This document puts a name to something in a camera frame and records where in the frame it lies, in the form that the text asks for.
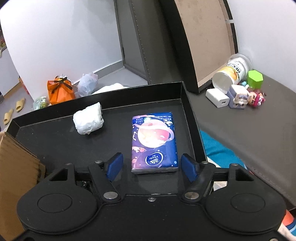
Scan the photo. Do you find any orange gift bag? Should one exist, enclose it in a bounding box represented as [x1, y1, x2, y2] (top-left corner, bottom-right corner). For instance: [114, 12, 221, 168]
[47, 75, 76, 105]

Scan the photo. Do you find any white crumpled tissue wad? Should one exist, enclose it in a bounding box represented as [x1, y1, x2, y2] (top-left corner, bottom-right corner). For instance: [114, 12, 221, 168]
[73, 102, 104, 135]

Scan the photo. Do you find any grey leather bench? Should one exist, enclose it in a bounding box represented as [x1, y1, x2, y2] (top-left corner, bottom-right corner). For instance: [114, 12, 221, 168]
[187, 74, 296, 210]

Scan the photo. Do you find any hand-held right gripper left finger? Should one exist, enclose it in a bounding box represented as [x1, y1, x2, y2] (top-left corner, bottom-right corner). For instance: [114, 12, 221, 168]
[44, 152, 124, 202]

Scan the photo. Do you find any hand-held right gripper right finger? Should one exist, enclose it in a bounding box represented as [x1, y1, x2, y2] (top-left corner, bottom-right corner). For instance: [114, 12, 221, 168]
[181, 153, 258, 202]

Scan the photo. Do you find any brown board with black frame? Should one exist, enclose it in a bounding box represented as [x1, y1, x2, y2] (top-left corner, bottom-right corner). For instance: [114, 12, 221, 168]
[159, 0, 239, 94]

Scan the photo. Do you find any white blocky figurine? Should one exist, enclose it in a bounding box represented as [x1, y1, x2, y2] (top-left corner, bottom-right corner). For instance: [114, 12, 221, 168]
[227, 85, 249, 112]

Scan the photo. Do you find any brown cardboard box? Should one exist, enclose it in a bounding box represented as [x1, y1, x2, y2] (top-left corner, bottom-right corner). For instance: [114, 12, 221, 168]
[0, 132, 47, 241]

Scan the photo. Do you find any green hexagonal box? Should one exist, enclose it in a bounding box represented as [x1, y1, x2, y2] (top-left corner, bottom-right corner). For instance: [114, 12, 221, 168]
[247, 70, 264, 90]

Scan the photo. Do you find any pale plastic bag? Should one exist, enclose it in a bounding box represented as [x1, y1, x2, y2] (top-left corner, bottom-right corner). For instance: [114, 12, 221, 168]
[77, 72, 99, 98]

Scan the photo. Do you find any orange carton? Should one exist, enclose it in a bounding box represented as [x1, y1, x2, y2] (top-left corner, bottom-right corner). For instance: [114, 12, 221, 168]
[18, 77, 30, 95]

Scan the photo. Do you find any white jar with yellow label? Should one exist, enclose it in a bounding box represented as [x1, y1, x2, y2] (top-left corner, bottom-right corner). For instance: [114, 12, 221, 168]
[212, 54, 252, 90]

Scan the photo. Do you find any purple tissue pack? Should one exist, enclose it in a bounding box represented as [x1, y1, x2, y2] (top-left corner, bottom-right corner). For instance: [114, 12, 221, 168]
[131, 112, 179, 175]

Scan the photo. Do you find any small green bag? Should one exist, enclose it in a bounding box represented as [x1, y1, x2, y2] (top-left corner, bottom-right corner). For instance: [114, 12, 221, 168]
[32, 96, 49, 111]

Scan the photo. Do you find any grey leather panel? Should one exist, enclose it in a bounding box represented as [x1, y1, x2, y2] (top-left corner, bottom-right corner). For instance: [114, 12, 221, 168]
[114, 0, 189, 85]

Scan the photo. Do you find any white charger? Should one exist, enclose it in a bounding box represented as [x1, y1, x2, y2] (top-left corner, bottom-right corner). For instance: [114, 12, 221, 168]
[206, 88, 230, 109]

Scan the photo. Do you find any blue printed blanket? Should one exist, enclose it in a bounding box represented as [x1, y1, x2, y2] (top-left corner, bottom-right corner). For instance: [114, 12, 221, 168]
[200, 131, 296, 241]

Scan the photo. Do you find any black tray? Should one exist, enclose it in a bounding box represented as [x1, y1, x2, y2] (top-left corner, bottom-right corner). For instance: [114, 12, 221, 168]
[5, 81, 208, 197]

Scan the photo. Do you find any yellow slipper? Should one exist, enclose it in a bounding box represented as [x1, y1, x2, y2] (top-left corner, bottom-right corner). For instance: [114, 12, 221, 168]
[16, 98, 26, 113]
[3, 108, 14, 125]

